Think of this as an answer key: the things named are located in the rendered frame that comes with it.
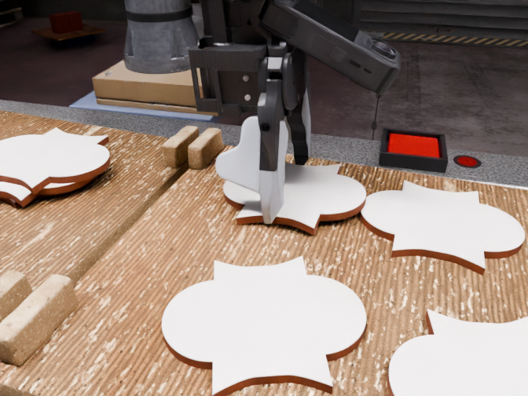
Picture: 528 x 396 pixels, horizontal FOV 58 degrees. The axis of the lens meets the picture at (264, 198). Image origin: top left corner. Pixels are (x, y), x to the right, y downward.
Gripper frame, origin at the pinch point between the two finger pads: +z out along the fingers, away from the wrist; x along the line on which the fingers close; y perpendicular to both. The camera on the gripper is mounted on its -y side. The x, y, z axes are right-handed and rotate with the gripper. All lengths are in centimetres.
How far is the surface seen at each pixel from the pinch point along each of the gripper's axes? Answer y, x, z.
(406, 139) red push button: -9.4, -19.2, 2.7
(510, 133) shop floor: -61, -256, 99
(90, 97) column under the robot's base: 48, -32, 5
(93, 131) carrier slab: 28.0, -7.5, -0.6
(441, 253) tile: -13.8, 5.0, 1.6
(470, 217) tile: -16.1, -0.9, 1.6
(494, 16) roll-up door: -62, -466, 72
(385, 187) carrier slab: -8.3, -5.2, 1.9
